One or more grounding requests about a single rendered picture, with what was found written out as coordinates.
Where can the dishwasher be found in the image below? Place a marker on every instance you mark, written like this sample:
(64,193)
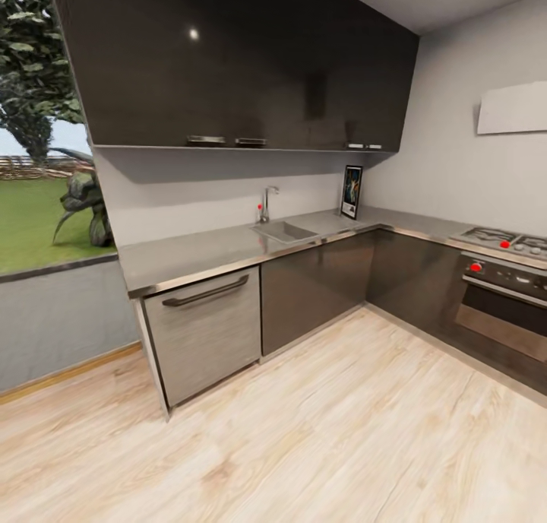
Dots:
(205,330)

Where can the drop in sink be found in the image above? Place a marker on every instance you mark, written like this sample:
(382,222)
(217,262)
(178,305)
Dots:
(299,229)

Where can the range hood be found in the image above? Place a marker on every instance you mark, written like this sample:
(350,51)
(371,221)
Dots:
(514,109)

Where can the fixed window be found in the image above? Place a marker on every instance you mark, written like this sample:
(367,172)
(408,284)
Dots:
(64,307)

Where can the poster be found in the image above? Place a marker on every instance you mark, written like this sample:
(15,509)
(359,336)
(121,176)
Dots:
(351,192)

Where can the cabinet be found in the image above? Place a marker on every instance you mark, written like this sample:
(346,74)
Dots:
(363,67)
(192,74)

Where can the oven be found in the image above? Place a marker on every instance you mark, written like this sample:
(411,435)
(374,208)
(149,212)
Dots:
(500,305)

